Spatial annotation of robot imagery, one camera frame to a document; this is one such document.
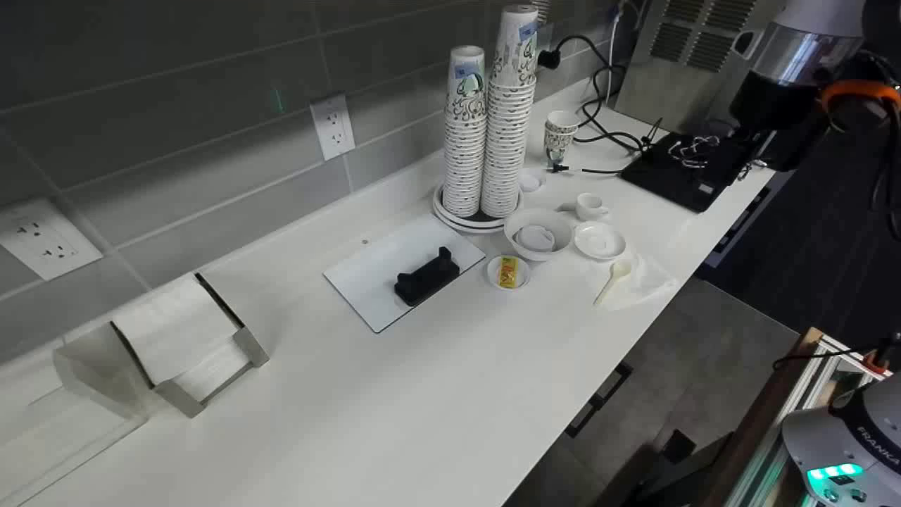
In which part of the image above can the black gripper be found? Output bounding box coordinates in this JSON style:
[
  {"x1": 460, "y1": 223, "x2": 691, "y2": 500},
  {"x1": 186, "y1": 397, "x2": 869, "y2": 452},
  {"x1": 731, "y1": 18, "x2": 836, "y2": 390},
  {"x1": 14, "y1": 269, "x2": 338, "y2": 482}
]
[{"x1": 729, "y1": 68, "x2": 831, "y2": 176}]

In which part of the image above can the black power cable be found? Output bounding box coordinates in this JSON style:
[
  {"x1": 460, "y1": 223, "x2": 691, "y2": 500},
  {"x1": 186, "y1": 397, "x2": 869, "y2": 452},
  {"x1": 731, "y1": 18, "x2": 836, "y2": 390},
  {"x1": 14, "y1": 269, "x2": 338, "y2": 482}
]
[{"x1": 535, "y1": 31, "x2": 657, "y2": 180}]

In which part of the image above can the grey robot base with light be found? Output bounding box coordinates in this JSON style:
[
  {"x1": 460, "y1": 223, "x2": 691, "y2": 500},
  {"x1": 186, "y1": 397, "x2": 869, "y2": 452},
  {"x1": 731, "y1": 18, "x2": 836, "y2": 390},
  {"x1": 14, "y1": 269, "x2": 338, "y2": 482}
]
[{"x1": 776, "y1": 375, "x2": 901, "y2": 507}]

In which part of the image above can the grey appliance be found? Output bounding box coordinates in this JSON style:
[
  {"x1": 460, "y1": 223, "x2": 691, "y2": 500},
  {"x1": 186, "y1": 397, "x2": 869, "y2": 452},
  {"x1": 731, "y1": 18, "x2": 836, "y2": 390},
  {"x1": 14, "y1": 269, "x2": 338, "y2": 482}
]
[{"x1": 614, "y1": 0, "x2": 790, "y2": 137}]

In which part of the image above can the small white cup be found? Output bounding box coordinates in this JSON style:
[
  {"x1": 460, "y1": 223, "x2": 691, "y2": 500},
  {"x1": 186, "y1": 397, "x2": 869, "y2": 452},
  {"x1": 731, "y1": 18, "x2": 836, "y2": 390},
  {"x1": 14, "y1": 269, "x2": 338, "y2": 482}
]
[{"x1": 572, "y1": 189, "x2": 611, "y2": 223}]

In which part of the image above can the single patterned paper cup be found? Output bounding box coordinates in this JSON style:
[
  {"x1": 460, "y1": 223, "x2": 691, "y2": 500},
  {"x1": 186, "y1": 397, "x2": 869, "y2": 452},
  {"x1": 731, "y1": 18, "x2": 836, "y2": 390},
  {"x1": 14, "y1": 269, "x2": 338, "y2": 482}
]
[{"x1": 541, "y1": 108, "x2": 587, "y2": 172}]

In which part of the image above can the white cloth napkin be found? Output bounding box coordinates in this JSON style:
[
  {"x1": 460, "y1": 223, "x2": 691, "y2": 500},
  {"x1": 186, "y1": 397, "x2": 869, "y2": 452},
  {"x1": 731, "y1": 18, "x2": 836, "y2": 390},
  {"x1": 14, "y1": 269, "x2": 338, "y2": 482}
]
[{"x1": 587, "y1": 246, "x2": 683, "y2": 315}]

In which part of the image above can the white saucer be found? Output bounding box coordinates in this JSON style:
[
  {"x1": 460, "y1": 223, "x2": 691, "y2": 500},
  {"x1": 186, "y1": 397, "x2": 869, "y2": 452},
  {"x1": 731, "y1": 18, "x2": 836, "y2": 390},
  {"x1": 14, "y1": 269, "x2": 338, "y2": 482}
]
[{"x1": 567, "y1": 220, "x2": 628, "y2": 263}]

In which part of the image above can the white plastic spoon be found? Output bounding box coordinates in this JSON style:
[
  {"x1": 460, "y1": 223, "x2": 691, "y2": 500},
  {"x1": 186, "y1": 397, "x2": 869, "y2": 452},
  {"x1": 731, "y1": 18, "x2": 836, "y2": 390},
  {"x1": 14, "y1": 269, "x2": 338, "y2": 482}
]
[{"x1": 590, "y1": 259, "x2": 632, "y2": 307}]

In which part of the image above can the tall speckled paper cup stack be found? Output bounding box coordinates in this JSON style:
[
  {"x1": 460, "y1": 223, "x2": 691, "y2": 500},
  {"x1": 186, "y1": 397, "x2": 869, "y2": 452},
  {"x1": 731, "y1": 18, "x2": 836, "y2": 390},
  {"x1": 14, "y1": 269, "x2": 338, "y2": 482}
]
[{"x1": 477, "y1": 3, "x2": 542, "y2": 220}]

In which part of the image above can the white bowl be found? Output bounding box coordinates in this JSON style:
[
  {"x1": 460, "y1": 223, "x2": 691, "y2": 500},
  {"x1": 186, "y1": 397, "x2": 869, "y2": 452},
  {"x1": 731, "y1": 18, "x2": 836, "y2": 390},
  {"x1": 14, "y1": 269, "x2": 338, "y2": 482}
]
[{"x1": 501, "y1": 207, "x2": 579, "y2": 265}]

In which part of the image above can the short speckled paper cup stack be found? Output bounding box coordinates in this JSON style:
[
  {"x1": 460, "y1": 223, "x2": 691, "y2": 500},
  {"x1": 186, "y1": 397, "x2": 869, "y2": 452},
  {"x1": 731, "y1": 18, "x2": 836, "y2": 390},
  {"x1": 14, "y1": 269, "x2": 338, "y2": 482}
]
[{"x1": 439, "y1": 44, "x2": 490, "y2": 220}]

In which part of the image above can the small dish with yellow food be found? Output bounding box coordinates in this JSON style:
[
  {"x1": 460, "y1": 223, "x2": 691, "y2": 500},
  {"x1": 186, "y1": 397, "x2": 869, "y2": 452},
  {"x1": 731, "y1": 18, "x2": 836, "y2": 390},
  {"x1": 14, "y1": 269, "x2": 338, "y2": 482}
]
[{"x1": 483, "y1": 253, "x2": 535, "y2": 293}]

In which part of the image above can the white plate under cups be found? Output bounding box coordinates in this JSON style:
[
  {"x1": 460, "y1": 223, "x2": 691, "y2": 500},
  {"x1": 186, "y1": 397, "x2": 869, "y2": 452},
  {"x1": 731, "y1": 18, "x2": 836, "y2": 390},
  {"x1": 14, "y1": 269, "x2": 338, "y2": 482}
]
[{"x1": 427, "y1": 184, "x2": 522, "y2": 238}]

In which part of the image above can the black plastic holder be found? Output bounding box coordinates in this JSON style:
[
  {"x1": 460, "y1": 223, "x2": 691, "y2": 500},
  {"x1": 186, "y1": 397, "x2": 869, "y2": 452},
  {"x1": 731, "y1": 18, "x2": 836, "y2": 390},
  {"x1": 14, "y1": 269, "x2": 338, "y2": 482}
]
[{"x1": 391, "y1": 246, "x2": 460, "y2": 311}]

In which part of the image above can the white rectangular board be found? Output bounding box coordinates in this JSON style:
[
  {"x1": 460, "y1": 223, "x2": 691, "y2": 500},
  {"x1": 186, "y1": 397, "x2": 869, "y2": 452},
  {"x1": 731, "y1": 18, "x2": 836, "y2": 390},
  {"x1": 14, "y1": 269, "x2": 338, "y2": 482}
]
[{"x1": 320, "y1": 218, "x2": 487, "y2": 335}]

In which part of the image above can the metal napkin dispenser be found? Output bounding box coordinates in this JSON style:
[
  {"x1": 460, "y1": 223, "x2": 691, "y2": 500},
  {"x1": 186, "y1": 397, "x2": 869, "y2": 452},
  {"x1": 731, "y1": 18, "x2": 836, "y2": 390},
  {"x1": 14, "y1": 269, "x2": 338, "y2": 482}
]
[{"x1": 107, "y1": 270, "x2": 272, "y2": 421}]

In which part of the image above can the clear acrylic holder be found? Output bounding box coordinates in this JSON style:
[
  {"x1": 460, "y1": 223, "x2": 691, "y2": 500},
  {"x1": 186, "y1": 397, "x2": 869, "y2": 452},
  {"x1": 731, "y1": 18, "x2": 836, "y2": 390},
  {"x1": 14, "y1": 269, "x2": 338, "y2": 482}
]
[{"x1": 0, "y1": 323, "x2": 152, "y2": 507}]

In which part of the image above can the white coiled cable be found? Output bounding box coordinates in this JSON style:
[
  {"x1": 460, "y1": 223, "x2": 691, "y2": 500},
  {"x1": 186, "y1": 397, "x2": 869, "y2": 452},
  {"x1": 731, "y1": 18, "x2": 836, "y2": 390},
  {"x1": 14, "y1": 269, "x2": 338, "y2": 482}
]
[{"x1": 666, "y1": 131, "x2": 726, "y2": 176}]

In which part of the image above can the white wall cable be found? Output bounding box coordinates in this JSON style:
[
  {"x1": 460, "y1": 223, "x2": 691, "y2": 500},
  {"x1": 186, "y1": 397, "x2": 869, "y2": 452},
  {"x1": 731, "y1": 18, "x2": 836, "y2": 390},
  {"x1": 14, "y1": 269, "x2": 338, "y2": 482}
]
[{"x1": 604, "y1": 0, "x2": 629, "y2": 110}]

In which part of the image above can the wooden cart frame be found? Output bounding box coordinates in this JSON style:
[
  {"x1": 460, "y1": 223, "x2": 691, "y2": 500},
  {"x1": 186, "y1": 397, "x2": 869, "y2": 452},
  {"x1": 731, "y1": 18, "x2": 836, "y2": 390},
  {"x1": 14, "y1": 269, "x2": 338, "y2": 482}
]
[{"x1": 698, "y1": 325, "x2": 894, "y2": 507}]

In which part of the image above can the black cabinet handle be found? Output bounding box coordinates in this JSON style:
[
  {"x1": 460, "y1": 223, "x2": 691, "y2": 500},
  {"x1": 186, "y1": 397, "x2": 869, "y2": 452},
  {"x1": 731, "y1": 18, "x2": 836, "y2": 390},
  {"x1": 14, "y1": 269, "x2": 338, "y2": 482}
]
[{"x1": 562, "y1": 361, "x2": 632, "y2": 439}]

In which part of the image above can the white wall outlet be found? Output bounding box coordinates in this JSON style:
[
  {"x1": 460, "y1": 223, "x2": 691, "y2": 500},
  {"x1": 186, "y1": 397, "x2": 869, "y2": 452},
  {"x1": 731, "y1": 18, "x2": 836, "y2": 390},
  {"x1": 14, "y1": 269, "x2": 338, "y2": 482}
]
[
  {"x1": 0, "y1": 197, "x2": 104, "y2": 286},
  {"x1": 307, "y1": 94, "x2": 359, "y2": 165}
]

